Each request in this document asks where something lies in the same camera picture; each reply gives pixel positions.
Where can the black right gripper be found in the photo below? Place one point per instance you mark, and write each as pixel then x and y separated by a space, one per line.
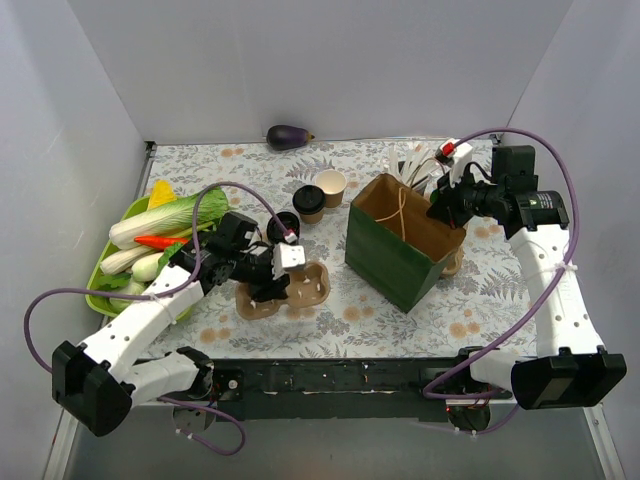
pixel 449 198

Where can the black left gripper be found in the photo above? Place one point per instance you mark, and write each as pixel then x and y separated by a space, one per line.
pixel 270 278

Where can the brown cardboard cup carrier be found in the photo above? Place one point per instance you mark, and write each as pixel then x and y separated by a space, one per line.
pixel 454 263

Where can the black coffee cup lid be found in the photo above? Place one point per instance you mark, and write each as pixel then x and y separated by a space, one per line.
pixel 309 200

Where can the dark green paper bag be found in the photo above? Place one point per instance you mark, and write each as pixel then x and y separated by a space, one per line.
pixel 393 245

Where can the brown paper coffee cup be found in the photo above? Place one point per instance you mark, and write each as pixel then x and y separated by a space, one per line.
pixel 313 217

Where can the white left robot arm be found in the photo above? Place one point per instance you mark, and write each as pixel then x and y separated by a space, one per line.
pixel 100 380

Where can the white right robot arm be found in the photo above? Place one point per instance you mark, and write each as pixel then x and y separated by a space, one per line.
pixel 571 367

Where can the black lid stack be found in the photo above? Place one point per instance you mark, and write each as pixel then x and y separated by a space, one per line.
pixel 289 220

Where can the green leafy lettuce toy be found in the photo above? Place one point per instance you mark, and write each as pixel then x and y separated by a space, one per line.
pixel 167 254

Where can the large napa cabbage toy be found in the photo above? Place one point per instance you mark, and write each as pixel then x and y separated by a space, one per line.
pixel 169 218

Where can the orange carrot toy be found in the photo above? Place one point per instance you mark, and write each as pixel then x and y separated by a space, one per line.
pixel 160 243

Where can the yellow corn toy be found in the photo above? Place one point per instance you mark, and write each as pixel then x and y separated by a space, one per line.
pixel 161 193

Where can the white daikon radish toy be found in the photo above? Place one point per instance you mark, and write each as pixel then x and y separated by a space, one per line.
pixel 139 259

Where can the floral patterned table mat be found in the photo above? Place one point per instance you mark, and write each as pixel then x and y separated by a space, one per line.
pixel 481 301

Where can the purple eggplant toy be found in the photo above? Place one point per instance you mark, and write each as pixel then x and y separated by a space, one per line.
pixel 286 137

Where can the round green cabbage toy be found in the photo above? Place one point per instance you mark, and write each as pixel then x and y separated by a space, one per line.
pixel 133 288

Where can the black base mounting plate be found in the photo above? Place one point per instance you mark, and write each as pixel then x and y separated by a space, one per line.
pixel 252 389

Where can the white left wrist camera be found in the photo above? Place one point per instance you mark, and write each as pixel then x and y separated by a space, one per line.
pixel 287 258

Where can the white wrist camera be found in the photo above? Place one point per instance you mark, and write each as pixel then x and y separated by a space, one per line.
pixel 287 258
pixel 456 158

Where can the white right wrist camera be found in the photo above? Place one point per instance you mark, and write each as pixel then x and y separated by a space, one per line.
pixel 456 158

